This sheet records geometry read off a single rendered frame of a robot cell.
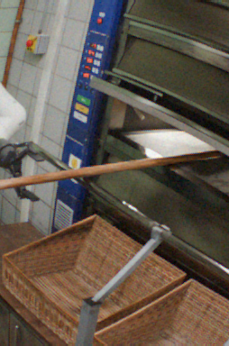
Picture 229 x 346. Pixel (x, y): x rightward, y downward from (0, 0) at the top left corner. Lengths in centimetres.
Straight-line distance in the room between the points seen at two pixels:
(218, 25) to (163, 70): 36
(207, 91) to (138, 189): 55
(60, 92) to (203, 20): 93
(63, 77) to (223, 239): 109
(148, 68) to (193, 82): 23
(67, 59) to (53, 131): 35
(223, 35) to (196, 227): 74
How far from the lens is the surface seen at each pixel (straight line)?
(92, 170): 210
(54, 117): 285
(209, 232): 223
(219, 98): 212
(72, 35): 275
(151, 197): 242
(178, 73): 226
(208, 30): 214
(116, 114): 256
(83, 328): 188
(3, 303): 246
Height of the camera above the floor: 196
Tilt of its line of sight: 21 degrees down
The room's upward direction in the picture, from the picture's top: 11 degrees clockwise
